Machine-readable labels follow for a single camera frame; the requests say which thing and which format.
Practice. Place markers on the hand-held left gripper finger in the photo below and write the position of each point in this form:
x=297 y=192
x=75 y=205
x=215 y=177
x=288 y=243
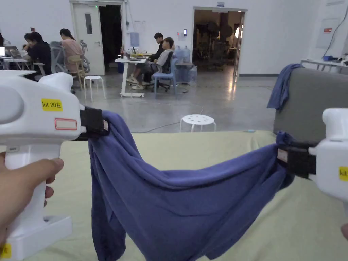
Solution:
x=106 y=127

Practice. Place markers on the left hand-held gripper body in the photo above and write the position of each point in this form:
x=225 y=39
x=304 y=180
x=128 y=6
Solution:
x=32 y=122

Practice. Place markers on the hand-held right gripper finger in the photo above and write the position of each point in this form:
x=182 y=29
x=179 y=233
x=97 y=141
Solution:
x=284 y=156

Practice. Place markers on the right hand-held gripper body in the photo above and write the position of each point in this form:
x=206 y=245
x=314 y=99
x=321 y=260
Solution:
x=333 y=163

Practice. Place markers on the dark blue shirt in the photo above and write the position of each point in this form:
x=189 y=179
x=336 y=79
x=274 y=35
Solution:
x=168 y=206

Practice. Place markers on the person's right hand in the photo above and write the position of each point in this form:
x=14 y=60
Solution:
x=345 y=231

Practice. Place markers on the person's left hand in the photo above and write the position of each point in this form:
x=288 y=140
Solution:
x=16 y=190

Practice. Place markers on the blue cloth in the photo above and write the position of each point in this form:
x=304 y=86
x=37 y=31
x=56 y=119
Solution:
x=281 y=87

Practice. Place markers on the white desk with clutter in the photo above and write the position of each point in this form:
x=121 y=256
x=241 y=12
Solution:
x=126 y=61

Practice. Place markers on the bed with pale green sheet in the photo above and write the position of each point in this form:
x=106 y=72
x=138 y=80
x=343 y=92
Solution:
x=285 y=231

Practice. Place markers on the white door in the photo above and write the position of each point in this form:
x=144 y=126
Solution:
x=88 y=40

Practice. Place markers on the clear water bottle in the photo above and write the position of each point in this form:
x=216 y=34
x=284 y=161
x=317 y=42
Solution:
x=178 y=53
x=186 y=53

